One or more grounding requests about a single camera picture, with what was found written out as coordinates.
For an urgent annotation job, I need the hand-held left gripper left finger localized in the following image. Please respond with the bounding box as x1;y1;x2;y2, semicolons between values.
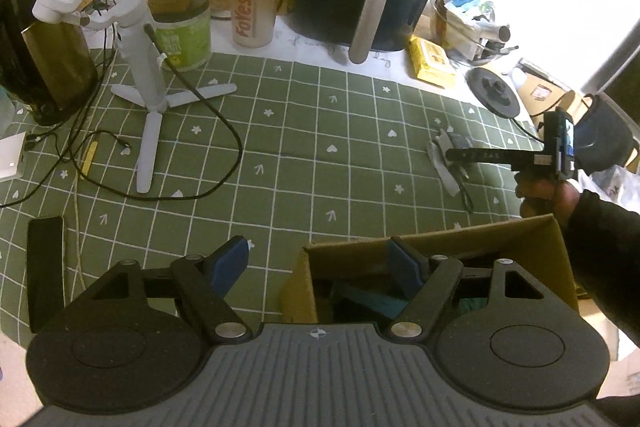
90;236;249;343

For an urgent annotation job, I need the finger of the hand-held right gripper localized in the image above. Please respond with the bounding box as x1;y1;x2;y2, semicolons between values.
444;148;546;168

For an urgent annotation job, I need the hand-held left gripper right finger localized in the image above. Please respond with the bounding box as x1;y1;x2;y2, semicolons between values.
385;237;551;339

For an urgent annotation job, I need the blue wet wipes pack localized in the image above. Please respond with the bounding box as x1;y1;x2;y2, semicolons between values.
331;279;416;322

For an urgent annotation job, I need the cardboard box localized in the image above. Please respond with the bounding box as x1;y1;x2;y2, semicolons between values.
280;214;581;325

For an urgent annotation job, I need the person's right forearm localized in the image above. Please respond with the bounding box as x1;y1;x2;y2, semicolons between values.
564;188;640;350

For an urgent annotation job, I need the person's right hand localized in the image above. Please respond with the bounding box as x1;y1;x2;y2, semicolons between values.
515;168;583;230

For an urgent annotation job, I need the black kettle base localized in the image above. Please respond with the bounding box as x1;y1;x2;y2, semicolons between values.
466;67;522;118

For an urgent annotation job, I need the white plastic bag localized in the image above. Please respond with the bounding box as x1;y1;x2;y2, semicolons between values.
590;163;640;210

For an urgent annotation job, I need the yellow wet wipes pack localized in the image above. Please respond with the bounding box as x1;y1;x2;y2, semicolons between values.
409;35;457;88

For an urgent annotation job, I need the glass bowl with clutter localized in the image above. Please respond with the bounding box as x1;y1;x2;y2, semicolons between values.
430;0;516;65

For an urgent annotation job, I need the green checked tablecloth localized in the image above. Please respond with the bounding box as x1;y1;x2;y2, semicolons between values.
0;14;566;348

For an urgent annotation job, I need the yellow stick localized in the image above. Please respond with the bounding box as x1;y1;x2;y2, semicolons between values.
81;138;99;178

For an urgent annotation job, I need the black flat rectangular object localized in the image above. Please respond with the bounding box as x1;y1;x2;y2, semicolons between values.
26;216;67;334

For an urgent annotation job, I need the white tripod phone stand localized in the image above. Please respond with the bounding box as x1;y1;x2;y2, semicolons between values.
32;0;238;194

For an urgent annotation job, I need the green label jar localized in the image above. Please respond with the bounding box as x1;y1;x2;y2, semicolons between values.
147;0;213;72

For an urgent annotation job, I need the white flat device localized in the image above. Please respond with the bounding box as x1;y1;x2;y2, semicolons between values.
0;132;27;181

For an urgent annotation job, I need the black electric kettle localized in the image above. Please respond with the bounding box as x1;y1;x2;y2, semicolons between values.
0;0;99;126

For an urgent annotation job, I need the black kettle base cable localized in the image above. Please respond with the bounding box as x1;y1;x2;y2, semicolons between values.
510;114;548;142

